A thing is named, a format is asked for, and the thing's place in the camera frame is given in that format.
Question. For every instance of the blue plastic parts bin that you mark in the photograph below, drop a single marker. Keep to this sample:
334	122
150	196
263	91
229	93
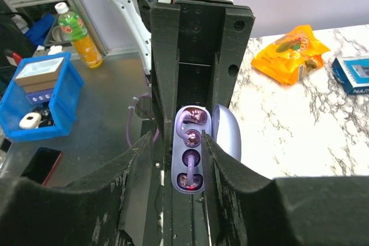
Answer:
57	106

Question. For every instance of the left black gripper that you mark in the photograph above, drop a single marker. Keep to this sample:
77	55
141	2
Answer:
197	49

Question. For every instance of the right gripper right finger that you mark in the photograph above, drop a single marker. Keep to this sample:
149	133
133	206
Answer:
245	208

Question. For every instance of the black red smartphone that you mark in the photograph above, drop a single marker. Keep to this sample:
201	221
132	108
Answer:
42	165

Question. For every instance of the orange juice bottle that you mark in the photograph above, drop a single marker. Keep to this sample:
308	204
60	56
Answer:
73	27

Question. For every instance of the orange candy bag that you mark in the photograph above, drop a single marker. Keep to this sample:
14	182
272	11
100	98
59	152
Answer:
291	57

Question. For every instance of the white case in bin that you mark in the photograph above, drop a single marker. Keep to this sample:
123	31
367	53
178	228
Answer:
30	121

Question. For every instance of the blue razor box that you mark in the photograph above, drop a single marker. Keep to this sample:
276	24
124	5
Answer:
352	74

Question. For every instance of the lavender earbud charging case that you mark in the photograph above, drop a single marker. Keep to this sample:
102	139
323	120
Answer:
206	148

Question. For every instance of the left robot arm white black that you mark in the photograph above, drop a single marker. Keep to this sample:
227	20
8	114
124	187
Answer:
136	14

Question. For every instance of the black backpack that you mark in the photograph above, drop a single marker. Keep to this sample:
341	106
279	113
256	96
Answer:
12	41

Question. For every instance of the brown white cardboard box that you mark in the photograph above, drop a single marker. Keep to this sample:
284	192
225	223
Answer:
40	75

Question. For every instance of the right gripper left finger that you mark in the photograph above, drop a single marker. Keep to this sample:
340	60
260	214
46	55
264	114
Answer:
105	207

